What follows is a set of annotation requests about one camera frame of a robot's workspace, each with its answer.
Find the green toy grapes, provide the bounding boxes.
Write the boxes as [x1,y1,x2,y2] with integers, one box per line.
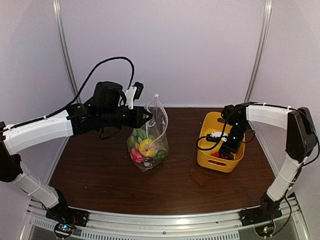
[153,149,167,161]

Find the left black camera cable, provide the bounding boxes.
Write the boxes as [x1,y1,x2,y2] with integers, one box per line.
[44,56,136,123]

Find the aluminium frame post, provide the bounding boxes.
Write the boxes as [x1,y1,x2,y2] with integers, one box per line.
[52,0,78,97]
[244,0,273,102]

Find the red toy pepper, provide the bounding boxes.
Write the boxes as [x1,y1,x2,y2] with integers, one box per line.
[210,151,234,159]

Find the left aluminium frame post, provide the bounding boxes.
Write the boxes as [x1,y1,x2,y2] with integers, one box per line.
[52,0,78,97]

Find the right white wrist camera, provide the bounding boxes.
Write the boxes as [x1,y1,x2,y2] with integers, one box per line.
[205,131,229,143]

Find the clear zip top bag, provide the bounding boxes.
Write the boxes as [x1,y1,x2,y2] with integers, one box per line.
[127,93,169,172]

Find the red toy apple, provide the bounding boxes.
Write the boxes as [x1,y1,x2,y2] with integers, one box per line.
[130,147,143,163]

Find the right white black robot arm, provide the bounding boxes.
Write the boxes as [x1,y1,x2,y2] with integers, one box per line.
[218,102,319,221]

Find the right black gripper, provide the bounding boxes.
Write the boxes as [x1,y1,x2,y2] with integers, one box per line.
[219,122,250,164]

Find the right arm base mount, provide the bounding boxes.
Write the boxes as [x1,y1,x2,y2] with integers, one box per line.
[238,192,284,226]

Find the aluminium front rail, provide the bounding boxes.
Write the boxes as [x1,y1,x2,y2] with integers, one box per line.
[18,199,311,240]

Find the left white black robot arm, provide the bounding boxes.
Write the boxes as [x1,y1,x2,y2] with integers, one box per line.
[0,81,153,222]

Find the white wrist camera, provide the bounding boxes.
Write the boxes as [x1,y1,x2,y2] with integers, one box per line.
[205,131,229,143]
[125,82,144,110]

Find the right aluminium frame post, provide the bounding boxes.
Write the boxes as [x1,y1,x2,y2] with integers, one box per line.
[244,0,273,102]

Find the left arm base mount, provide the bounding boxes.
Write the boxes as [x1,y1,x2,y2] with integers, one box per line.
[44,188,89,227]

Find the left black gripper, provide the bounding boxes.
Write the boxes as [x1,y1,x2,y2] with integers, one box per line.
[99,105,153,129]

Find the yellow toy lemon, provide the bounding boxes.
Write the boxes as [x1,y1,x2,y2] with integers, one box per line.
[138,139,156,158]

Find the yellow plastic basket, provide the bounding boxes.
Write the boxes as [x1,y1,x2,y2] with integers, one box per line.
[197,111,246,173]

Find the green toy apple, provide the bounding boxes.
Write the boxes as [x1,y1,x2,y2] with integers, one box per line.
[128,128,147,148]

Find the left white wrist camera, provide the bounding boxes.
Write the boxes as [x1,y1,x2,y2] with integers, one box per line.
[125,82,144,110]

